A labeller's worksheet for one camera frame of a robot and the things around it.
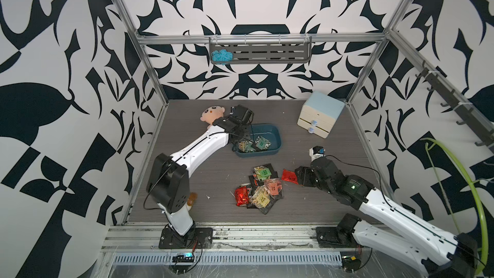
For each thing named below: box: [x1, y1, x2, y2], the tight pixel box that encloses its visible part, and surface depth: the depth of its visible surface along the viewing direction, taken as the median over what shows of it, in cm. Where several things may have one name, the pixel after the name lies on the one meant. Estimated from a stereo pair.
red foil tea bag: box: [234, 185, 249, 206], surface depth 83 cm
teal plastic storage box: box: [234, 122, 282, 158], surface depth 102 cm
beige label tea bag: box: [250, 185, 271, 209], surface depth 83 cm
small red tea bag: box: [281, 168, 300, 185], surface depth 91 cm
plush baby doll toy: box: [200, 105, 226, 128], surface depth 107 cm
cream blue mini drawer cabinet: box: [297, 91, 346, 139], surface depth 100 cm
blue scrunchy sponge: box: [210, 48, 234, 66], surface depth 93 cm
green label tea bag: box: [254, 166, 273, 181], surface depth 91 cm
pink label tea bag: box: [263, 177, 284, 196], surface depth 87 cm
